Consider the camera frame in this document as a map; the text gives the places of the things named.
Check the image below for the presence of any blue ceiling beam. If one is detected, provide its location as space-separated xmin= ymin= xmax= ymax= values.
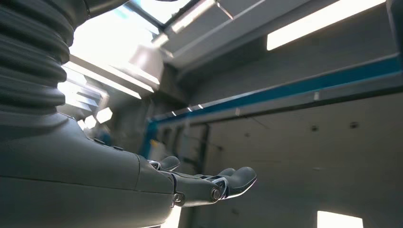
xmin=140 ymin=55 xmax=403 ymax=158

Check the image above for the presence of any ceiling light panel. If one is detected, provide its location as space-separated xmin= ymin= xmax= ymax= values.
xmin=267 ymin=0 xmax=386 ymax=51
xmin=317 ymin=210 xmax=364 ymax=228

